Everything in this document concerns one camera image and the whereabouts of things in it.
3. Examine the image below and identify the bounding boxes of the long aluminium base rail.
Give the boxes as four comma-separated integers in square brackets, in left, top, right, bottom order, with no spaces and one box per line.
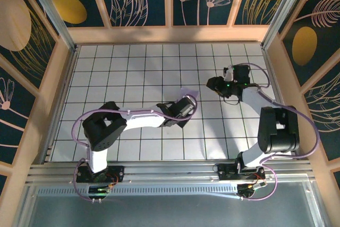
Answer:
[26,159,316,185]

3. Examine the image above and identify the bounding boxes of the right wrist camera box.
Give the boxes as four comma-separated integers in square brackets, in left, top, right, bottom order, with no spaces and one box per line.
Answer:
[222,64,235,82]

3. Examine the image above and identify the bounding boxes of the aluminium corner post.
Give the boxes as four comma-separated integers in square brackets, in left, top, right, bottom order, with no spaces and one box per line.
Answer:
[260,0,310,49]
[21,0,79,54]

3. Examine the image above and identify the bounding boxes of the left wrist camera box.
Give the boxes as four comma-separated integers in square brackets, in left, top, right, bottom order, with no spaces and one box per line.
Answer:
[180,103,195,118]

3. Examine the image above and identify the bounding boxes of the navy panel oval and feathers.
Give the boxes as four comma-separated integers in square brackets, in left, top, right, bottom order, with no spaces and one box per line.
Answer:
[278,0,340,86]

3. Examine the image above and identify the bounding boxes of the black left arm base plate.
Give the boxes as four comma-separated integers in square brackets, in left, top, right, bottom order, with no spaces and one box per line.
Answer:
[75,165,125,184]

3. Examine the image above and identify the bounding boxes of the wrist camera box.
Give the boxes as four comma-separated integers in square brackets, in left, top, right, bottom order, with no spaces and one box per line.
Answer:
[222,64,235,82]
[180,103,195,118]

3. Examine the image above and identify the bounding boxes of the thin black cable loop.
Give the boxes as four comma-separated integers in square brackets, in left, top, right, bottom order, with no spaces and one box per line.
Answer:
[222,94,242,106]

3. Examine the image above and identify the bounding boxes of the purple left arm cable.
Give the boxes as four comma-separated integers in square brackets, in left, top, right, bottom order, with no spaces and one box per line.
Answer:
[72,93,199,203]

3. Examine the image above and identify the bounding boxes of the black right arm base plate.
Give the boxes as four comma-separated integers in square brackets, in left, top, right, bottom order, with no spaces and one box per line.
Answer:
[216,163,266,181]

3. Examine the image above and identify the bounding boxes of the navy panel with pink fern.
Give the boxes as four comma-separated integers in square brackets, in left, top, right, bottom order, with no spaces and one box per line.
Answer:
[302,71,340,161]

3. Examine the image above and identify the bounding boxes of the grey metal tray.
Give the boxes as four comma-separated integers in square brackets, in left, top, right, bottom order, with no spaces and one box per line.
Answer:
[14,173,329,227]

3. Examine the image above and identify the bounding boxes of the aluminium table side rail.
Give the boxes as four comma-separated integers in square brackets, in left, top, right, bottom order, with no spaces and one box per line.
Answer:
[261,45,302,161]
[42,45,80,163]

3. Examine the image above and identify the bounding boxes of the navy panel with single flower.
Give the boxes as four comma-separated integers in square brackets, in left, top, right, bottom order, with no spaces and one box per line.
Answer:
[0,61,37,164]

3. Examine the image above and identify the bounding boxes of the lilac paper sheet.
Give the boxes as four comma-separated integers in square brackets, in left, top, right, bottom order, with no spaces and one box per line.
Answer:
[177,87,201,103]

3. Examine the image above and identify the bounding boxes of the slotted grey cable duct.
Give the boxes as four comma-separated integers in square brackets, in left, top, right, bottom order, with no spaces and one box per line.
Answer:
[36,184,240,199]

